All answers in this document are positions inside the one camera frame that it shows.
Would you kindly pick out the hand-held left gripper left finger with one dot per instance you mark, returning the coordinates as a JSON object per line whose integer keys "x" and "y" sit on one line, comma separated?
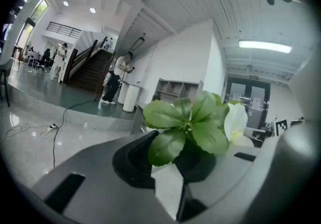
{"x": 100, "y": 167}

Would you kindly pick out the dark wooden staircase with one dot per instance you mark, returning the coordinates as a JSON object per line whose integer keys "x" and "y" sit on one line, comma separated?
{"x": 87, "y": 72}

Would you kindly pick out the grey wooden shelf desk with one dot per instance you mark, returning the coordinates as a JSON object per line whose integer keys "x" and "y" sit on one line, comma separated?
{"x": 139, "y": 117}

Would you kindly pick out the white flowers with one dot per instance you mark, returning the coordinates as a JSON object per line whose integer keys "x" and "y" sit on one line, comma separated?
{"x": 200, "y": 132}

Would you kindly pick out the white table with cylinder legs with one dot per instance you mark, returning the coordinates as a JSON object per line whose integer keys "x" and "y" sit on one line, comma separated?
{"x": 133, "y": 97}

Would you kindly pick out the tall window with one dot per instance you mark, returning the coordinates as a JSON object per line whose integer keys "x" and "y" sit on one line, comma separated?
{"x": 38, "y": 9}

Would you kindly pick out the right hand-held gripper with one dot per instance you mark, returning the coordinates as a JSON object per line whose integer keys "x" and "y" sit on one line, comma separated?
{"x": 282, "y": 128}

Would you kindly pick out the black hanging frame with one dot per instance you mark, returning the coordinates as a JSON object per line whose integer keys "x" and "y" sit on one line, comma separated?
{"x": 137, "y": 42}

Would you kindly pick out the long ceiling strip light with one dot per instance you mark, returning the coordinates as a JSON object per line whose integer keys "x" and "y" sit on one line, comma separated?
{"x": 264, "y": 46}

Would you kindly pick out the white power strip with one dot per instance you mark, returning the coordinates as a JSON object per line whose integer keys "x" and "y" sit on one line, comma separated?
{"x": 52, "y": 126}

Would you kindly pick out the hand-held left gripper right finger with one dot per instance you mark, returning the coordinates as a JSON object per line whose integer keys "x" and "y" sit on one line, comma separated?
{"x": 225, "y": 175}

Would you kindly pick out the black glass double door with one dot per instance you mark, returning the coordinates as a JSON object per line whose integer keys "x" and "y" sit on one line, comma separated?
{"x": 248, "y": 102}

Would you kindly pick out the round ceiling light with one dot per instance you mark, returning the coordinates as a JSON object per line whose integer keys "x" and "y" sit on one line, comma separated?
{"x": 65, "y": 3}
{"x": 92, "y": 10}

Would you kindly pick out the black balcony railing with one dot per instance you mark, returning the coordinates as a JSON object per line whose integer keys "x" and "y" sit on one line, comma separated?
{"x": 64, "y": 29}

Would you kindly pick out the green exit sign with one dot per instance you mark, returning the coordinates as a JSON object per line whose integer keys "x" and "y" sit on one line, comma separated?
{"x": 253, "y": 77}

